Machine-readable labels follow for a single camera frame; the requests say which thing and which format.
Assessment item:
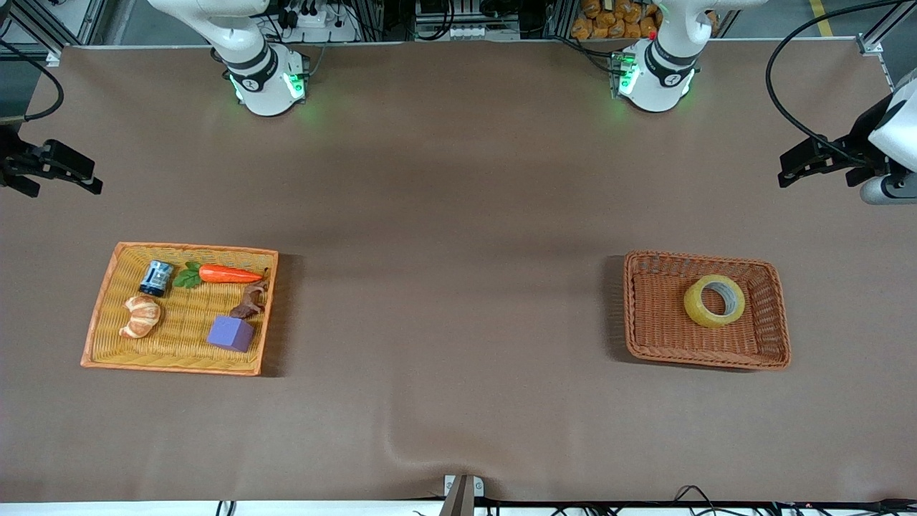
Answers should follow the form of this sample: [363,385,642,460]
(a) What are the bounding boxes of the yellow tape roll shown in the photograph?
[683,274,746,329]

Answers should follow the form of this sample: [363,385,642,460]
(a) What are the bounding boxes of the blue drink can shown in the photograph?
[139,260,175,298]

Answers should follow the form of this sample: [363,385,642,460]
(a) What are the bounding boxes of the toy croissant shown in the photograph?
[119,295,163,339]

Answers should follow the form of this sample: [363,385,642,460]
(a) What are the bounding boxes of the orange toy carrot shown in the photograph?
[173,262,264,290]

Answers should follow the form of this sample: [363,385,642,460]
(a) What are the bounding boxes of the yellow wicker tray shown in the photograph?
[80,242,279,377]

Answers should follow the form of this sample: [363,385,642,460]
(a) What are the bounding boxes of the brown toy animal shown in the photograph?
[229,269,270,320]

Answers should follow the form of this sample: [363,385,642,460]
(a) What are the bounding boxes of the brown wicker basket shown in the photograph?
[622,250,792,371]

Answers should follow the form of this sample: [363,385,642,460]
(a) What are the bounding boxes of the purple foam cube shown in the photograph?
[206,315,256,353]

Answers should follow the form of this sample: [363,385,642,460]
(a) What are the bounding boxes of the bag of orange rolls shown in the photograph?
[571,0,663,41]

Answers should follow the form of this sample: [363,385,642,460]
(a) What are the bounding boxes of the white power strip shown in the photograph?
[285,0,360,44]

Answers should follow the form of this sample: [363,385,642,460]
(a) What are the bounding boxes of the grey power strip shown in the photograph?
[444,24,522,42]

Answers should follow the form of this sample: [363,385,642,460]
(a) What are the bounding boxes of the brown table cover mat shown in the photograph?
[0,39,917,502]

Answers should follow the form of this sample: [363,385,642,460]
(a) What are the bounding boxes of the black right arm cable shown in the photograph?
[0,39,66,123]

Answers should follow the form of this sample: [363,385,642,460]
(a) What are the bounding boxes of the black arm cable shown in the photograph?
[764,0,917,160]
[0,39,66,123]

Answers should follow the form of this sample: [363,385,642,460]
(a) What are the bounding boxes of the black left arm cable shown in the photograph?
[764,0,917,160]

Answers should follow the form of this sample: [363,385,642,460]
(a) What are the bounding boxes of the aluminium frame profile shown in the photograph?
[855,0,917,57]
[0,0,108,67]

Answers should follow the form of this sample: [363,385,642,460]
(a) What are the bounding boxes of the grey metal table bracket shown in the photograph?
[443,473,486,516]

